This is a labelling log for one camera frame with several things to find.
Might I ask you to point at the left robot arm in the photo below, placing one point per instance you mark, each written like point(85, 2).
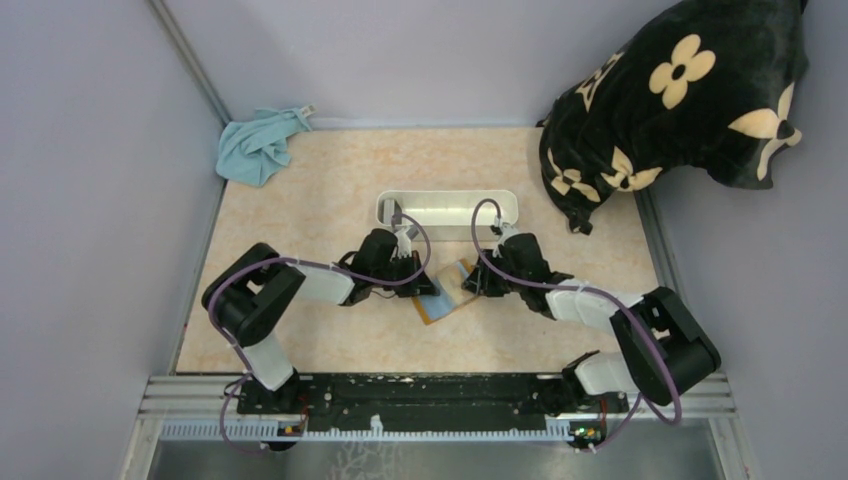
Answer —
point(246, 302)

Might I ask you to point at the black floral pillow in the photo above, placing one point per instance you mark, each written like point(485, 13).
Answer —
point(705, 84)

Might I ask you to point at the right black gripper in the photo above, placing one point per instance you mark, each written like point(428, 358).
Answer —
point(482, 275)

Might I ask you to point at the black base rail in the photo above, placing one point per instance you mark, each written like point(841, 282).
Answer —
point(488, 402)

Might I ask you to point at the white plastic bin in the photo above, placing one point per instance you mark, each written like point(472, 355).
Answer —
point(444, 214)

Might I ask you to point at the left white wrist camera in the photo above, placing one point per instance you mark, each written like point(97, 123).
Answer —
point(405, 236)

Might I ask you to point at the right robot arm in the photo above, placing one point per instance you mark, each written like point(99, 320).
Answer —
point(662, 350)

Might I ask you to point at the light blue cloth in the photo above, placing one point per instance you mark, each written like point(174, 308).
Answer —
point(251, 152)

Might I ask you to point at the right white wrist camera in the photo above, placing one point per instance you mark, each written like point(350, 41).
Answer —
point(504, 231)

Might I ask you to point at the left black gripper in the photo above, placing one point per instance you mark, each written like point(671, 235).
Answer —
point(411, 275)

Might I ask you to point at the orange leather card holder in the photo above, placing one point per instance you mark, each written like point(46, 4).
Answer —
point(450, 295)

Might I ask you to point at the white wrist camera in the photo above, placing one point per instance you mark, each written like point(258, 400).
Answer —
point(504, 231)
point(405, 236)

